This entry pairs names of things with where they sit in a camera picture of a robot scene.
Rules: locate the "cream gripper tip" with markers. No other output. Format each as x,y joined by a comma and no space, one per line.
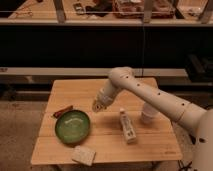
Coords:
97,107

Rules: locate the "green ceramic bowl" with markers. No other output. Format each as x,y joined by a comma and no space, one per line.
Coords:
72,127

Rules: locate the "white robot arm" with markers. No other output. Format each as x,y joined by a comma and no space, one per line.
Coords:
193,118

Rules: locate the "brown sausage toy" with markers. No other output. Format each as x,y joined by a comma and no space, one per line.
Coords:
60,112

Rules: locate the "wooden table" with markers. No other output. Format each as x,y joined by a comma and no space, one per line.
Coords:
155,142

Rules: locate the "white tube with cap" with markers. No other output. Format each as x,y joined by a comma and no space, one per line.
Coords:
127,127

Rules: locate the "beige sponge block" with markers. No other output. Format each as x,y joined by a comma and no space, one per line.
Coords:
83,155

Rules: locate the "white plastic cup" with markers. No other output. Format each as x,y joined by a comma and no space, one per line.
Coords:
148,113

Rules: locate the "red tray on shelf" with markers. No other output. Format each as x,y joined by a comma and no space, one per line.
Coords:
136,8

